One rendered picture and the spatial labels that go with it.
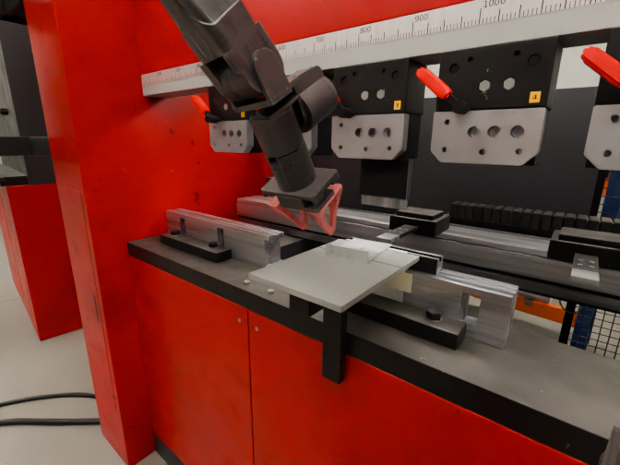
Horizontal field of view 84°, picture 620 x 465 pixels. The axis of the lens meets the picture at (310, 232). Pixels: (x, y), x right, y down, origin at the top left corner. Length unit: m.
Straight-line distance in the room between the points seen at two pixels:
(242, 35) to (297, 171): 0.17
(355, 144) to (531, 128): 0.28
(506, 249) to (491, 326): 0.28
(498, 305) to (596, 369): 0.16
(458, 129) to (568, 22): 0.17
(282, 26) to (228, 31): 0.42
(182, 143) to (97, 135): 0.28
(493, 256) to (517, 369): 0.33
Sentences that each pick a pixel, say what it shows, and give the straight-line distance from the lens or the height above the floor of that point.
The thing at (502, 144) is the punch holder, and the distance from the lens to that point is 0.58.
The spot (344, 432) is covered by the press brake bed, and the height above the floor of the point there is 0.66.
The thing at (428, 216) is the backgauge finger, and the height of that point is 1.03.
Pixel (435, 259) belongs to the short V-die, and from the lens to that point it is 0.67.
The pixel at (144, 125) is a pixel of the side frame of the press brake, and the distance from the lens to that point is 1.29.
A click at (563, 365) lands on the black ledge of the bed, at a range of 0.69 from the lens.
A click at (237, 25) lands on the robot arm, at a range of 0.42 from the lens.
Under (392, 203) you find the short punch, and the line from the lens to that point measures 0.69.
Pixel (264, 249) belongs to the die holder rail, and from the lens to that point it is 0.90.
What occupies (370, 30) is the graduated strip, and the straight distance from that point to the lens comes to 0.69.
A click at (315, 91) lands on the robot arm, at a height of 1.27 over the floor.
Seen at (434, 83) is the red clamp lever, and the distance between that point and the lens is 0.58.
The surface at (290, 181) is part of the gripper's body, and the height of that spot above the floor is 1.15.
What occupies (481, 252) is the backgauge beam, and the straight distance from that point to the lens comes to 0.90.
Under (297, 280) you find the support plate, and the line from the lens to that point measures 0.53.
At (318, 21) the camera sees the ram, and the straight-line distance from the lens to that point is 0.76.
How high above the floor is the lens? 1.21
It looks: 15 degrees down
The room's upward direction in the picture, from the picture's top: 1 degrees clockwise
